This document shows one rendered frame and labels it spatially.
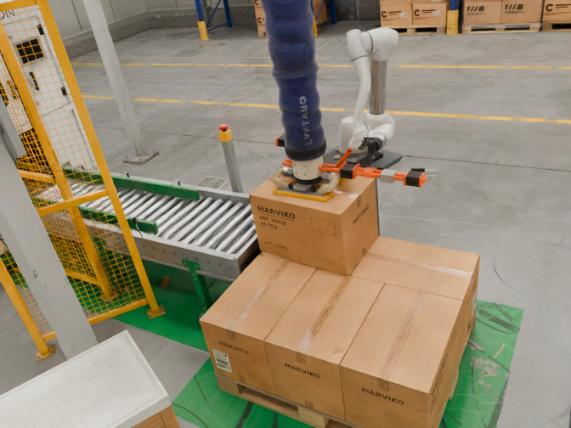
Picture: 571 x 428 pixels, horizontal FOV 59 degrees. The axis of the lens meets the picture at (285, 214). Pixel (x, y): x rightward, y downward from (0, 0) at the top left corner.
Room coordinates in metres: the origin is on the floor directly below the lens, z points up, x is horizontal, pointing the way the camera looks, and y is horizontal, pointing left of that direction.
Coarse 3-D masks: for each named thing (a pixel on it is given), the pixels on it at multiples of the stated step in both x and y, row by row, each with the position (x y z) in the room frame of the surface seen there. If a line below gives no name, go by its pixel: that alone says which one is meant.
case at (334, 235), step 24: (264, 192) 2.53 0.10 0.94; (336, 192) 2.40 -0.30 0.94; (360, 192) 2.35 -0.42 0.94; (264, 216) 2.48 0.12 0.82; (288, 216) 2.38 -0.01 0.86; (312, 216) 2.28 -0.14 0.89; (336, 216) 2.18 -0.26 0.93; (360, 216) 2.32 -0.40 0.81; (264, 240) 2.51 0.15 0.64; (288, 240) 2.40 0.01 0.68; (312, 240) 2.29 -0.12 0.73; (336, 240) 2.19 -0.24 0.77; (360, 240) 2.31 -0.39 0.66; (312, 264) 2.31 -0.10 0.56; (336, 264) 2.20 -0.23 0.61
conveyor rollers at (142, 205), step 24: (48, 192) 3.93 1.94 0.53; (72, 192) 3.82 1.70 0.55; (120, 192) 3.67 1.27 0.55; (144, 192) 3.62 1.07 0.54; (144, 216) 3.23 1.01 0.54; (168, 216) 3.17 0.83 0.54; (192, 216) 3.11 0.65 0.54; (216, 216) 3.05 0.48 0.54; (240, 216) 2.99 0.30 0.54; (192, 240) 2.81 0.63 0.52; (216, 240) 2.74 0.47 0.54; (240, 240) 2.68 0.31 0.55
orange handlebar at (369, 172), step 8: (288, 160) 2.60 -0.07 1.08; (320, 168) 2.44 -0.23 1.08; (328, 168) 2.42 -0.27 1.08; (336, 168) 2.40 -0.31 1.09; (360, 168) 2.36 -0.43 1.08; (368, 168) 2.33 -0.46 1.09; (368, 176) 2.29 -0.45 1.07; (376, 176) 2.26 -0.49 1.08; (400, 176) 2.23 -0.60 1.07; (424, 176) 2.16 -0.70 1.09
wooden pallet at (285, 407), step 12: (468, 336) 2.00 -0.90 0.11; (456, 372) 1.77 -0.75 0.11; (228, 384) 1.97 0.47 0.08; (240, 384) 1.91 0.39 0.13; (240, 396) 1.93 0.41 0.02; (252, 396) 1.91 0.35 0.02; (264, 396) 1.90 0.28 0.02; (276, 396) 1.78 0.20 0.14; (276, 408) 1.80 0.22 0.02; (288, 408) 1.79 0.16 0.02; (300, 408) 1.71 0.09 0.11; (312, 408) 1.67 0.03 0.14; (444, 408) 1.57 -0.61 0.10; (300, 420) 1.72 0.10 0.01; (312, 420) 1.67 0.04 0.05; (324, 420) 1.64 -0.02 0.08; (336, 420) 1.59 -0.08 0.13
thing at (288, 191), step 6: (288, 186) 2.51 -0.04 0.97; (276, 192) 2.48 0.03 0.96; (282, 192) 2.46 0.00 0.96; (288, 192) 2.45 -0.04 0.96; (294, 192) 2.43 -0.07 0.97; (300, 192) 2.42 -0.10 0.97; (306, 192) 2.41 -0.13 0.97; (312, 192) 2.39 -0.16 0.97; (330, 192) 2.37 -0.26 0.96; (306, 198) 2.37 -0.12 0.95; (312, 198) 2.35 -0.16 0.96; (318, 198) 2.33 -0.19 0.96; (324, 198) 2.32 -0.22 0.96
